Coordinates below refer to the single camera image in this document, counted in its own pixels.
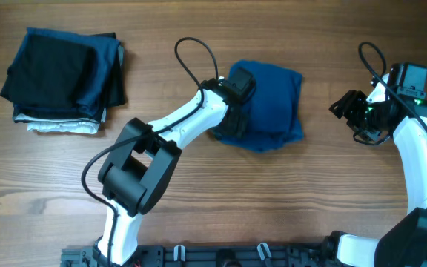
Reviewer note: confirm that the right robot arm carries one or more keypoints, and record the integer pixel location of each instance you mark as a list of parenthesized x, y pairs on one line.
[(406, 243)]

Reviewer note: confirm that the black folded garment on top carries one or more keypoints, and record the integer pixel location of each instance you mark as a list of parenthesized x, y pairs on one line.
[(49, 73)]

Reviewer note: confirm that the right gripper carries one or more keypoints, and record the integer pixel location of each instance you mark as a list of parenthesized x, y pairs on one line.
[(348, 107)]

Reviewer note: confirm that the white folded garment at bottom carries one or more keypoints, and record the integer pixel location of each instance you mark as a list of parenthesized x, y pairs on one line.
[(78, 125)]

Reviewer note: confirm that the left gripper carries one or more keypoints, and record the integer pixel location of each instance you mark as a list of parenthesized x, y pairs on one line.
[(236, 126)]

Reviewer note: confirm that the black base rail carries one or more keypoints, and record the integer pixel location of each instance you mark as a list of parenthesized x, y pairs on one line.
[(295, 255)]

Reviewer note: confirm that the black folded garment underneath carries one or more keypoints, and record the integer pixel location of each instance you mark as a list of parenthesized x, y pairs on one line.
[(104, 88)]

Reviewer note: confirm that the blue polo shirt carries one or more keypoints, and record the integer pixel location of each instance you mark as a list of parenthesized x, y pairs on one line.
[(272, 109)]

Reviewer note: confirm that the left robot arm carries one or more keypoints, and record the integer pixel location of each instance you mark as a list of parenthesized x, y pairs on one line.
[(139, 166)]

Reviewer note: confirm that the dark blue folded garment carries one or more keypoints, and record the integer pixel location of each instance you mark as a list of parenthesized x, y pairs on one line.
[(57, 113)]

